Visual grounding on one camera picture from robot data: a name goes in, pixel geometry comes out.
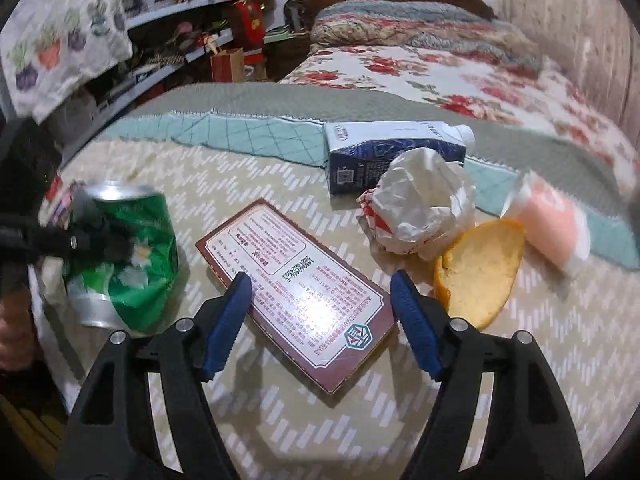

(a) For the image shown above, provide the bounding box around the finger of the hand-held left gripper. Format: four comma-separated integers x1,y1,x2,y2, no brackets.
30,212,138,268

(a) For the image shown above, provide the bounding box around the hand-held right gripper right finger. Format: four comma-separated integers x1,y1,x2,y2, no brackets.
390,270,586,480

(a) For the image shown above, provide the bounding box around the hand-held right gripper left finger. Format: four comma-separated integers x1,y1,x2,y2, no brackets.
55,271,253,480

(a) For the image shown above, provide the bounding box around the crushed green soda can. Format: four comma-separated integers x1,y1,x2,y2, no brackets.
62,182,180,333

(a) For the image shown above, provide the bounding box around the yellow tea box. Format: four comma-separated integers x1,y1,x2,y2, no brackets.
195,198,398,395

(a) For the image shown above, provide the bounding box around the yellow pomelo peel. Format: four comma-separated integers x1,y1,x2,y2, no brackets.
432,218,527,331

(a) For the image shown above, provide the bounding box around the white paper wrapper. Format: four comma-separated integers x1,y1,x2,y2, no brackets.
356,147,476,261

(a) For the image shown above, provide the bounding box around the pink and white tissue pack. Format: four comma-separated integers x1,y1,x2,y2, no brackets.
500,170,592,276

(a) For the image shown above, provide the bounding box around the blue white milk carton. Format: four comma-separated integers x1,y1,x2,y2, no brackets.
322,121,476,196

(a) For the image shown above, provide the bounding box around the person's left hand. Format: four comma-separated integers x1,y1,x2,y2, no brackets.
0,305,38,372

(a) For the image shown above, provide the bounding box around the beige zigzag blanket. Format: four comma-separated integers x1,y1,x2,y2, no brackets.
30,82,640,480

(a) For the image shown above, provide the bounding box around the white flower print cloth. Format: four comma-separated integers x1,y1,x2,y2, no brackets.
2,0,133,123

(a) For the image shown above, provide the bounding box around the grey storage shelf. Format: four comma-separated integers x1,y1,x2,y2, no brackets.
60,0,241,126

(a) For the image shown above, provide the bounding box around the brown paper bag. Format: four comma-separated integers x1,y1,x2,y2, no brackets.
210,47,246,83

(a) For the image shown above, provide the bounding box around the white floral bedsheet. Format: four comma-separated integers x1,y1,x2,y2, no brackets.
277,45,631,196

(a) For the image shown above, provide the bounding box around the dark wooden nightstand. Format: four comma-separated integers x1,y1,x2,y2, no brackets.
262,30,311,81

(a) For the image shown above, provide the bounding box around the red gift box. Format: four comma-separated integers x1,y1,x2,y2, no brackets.
232,0,266,51

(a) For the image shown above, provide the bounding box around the beige leaf print curtain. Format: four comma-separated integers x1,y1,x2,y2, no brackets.
502,0,640,131

